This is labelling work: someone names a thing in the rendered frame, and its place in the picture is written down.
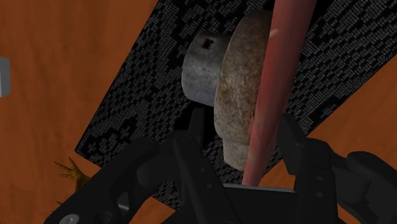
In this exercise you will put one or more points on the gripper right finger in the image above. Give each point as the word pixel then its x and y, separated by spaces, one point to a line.
pixel 313 173

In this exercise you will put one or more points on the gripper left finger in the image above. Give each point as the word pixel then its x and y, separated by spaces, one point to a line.
pixel 161 173

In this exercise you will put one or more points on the black patterned robot stand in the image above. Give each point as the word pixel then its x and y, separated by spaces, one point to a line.
pixel 149 93

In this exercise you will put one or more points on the yellow spiky figure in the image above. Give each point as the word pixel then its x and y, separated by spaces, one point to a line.
pixel 74 175

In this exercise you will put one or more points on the grey box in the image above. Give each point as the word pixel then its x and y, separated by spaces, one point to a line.
pixel 4 77

